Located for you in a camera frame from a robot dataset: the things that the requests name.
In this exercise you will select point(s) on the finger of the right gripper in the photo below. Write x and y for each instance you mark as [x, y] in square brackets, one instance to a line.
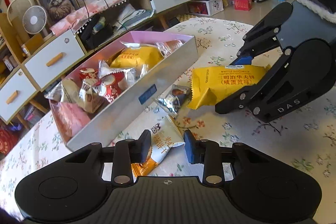
[263, 36]
[247, 96]

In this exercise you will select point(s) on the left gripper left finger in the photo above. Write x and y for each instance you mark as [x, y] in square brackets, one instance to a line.
[126, 153]

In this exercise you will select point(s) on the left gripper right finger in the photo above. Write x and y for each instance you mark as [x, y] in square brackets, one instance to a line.
[207, 153]

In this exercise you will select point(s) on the white orange biscuit packet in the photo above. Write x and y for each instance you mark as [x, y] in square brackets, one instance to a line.
[164, 136]

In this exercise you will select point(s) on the large yellow pastry packet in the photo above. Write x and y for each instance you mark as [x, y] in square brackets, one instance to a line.
[211, 85]

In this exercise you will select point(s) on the silver truffle chocolate packet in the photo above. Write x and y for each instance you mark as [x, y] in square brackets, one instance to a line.
[172, 102]

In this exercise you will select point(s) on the white decorated small box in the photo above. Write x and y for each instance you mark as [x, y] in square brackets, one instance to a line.
[205, 7]

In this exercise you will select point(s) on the floral tablecloth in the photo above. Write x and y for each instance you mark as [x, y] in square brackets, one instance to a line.
[304, 139]

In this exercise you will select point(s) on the pink snack packet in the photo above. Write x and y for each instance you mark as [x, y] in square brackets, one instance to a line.
[70, 119]

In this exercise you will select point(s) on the pink and white snack box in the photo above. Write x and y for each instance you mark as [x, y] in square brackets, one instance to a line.
[112, 118]

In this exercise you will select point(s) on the red white candy packet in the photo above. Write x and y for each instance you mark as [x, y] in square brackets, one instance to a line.
[111, 86]

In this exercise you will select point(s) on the yellow egg tray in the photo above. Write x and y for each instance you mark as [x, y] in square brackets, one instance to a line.
[185, 17]

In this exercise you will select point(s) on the clear wrapped brown cake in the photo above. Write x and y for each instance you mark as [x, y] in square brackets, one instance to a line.
[167, 48]

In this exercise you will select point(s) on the yellow pastry packet in box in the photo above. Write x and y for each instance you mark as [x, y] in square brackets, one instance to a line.
[137, 57]

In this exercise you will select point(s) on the white middle drawer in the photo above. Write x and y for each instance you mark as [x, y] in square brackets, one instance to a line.
[53, 59]

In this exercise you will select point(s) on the red round gift bag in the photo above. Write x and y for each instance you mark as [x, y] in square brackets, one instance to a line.
[8, 140]

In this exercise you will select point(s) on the black bag on shelf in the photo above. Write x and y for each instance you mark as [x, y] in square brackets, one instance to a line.
[96, 31]

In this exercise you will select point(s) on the white left drawer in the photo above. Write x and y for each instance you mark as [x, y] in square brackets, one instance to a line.
[15, 94]

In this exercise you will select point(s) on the pink floral cabinet cloth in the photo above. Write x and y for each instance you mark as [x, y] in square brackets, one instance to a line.
[78, 18]

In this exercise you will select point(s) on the white desk fan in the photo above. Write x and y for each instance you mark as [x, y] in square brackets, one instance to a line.
[36, 20]

